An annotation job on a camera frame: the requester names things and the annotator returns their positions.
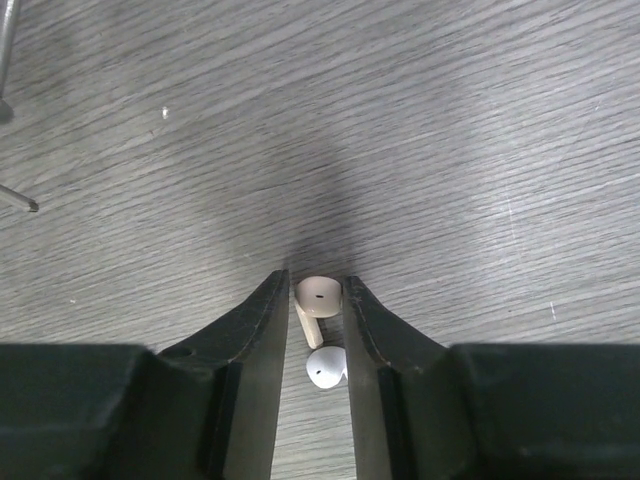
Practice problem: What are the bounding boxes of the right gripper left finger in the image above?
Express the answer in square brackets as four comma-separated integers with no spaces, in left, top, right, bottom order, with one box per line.
[1,270,290,479]

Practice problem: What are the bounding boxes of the pink earbud top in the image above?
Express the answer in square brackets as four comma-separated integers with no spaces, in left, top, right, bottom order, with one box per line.
[294,276,342,350]

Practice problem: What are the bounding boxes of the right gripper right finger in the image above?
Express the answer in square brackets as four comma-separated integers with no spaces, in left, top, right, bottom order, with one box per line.
[343,276,639,479]

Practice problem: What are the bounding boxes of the white earbud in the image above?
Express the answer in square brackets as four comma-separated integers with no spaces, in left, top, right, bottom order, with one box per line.
[306,346,348,389]

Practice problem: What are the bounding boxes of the grey wire dish rack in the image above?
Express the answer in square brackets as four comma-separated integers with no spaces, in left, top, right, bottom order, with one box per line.
[0,0,40,215]

